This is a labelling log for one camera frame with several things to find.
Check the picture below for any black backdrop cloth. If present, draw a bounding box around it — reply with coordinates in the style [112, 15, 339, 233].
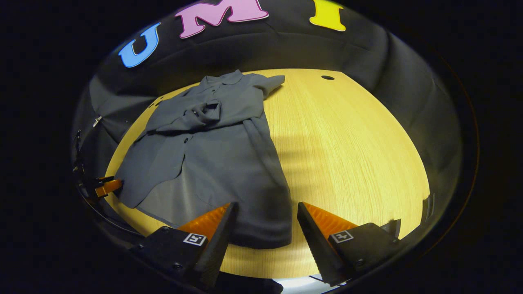
[72, 0, 462, 229]

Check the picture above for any black cable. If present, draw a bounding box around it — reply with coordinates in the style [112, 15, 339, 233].
[82, 190, 145, 238]

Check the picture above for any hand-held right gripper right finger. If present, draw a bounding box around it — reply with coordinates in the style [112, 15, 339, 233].
[297, 201, 403, 286]

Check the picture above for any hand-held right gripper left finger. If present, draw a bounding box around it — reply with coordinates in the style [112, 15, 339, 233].
[130, 202, 239, 291]

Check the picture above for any grey polo shirt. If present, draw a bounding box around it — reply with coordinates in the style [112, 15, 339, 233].
[114, 69, 293, 249]

